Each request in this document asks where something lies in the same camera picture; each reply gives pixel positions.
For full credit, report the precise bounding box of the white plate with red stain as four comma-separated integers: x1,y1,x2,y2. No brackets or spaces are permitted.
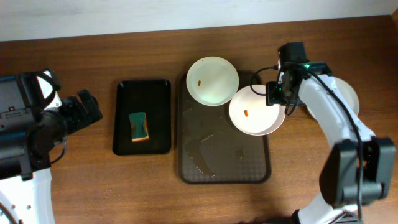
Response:
229,86,285,136

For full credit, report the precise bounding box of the green and yellow sponge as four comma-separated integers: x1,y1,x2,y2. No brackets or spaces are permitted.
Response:
128,112,149,142

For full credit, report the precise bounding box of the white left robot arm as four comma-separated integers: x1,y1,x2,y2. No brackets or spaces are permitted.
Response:
1,68,103,223

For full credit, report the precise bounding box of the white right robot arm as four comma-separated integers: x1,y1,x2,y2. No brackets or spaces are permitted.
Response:
275,62,396,223

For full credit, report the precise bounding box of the white plate at tray top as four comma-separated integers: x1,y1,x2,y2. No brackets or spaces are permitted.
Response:
186,57,239,106

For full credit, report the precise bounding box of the small black tray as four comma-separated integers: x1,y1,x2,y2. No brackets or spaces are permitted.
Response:
113,79,172,156

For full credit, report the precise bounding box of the brown checkered serving tray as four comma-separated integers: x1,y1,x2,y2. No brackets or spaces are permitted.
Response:
175,76,271,184

